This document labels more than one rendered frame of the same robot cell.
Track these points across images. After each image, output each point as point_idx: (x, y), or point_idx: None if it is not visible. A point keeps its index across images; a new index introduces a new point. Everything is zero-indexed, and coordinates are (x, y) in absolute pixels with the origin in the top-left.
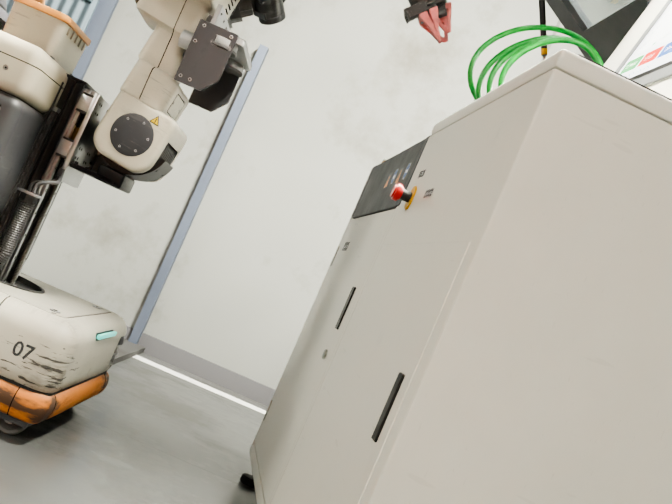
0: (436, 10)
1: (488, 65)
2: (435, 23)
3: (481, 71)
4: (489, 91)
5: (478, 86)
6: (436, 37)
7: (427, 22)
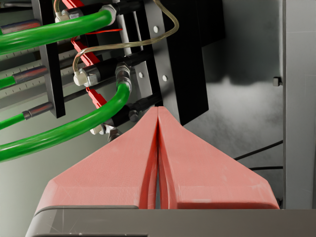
0: (72, 174)
1: (46, 132)
2: (142, 135)
3: (74, 131)
4: (95, 13)
5: (105, 107)
6: (170, 113)
7: (201, 146)
